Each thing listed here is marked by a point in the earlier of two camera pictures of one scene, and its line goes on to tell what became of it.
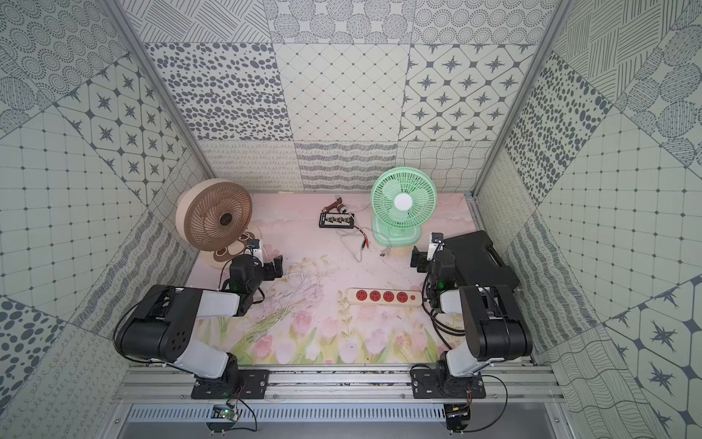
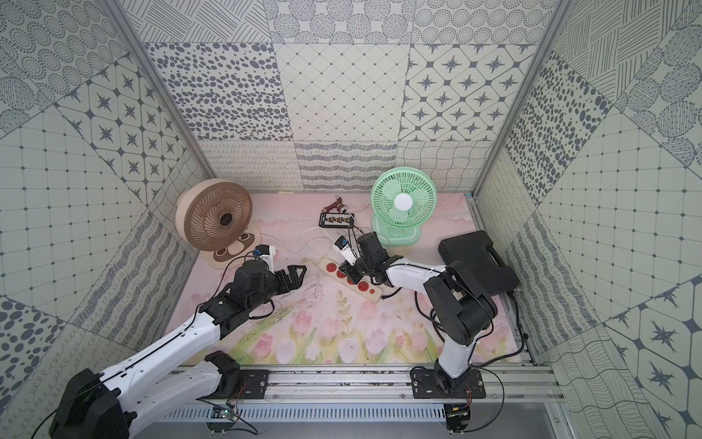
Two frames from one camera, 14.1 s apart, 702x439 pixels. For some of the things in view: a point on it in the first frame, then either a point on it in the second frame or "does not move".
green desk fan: [403, 198] does not move
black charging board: [336, 220] does not move
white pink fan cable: [297, 291] → [303, 233]
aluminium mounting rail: [505, 383] does not move
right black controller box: [455, 414] does not move
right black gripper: [421, 258] → [349, 273]
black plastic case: [478, 263] does not move
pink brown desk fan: [213, 215] does not move
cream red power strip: [384, 296] → [331, 268]
